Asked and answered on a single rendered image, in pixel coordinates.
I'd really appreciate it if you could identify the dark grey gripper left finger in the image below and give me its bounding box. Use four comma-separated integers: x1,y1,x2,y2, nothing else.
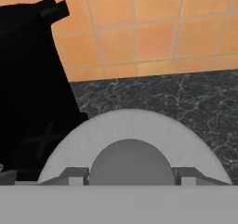
37,166,90,186

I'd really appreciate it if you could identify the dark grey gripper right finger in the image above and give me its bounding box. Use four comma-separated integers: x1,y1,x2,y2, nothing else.
172,166,232,186

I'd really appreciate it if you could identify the black blender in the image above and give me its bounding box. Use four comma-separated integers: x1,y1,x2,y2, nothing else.
0,0,90,186

